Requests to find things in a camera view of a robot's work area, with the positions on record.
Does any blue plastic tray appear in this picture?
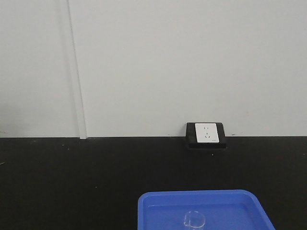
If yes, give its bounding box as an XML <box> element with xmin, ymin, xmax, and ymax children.
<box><xmin>137</xmin><ymin>190</ymin><xmax>275</xmax><ymax>230</ymax></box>

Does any white socket in black housing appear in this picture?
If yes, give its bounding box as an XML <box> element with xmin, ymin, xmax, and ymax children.
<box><xmin>186</xmin><ymin>123</ymin><xmax>227</xmax><ymax>150</ymax></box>

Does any clear glass beaker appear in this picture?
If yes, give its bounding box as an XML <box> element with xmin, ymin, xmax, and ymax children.
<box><xmin>183</xmin><ymin>211</ymin><xmax>206</xmax><ymax>230</ymax></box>

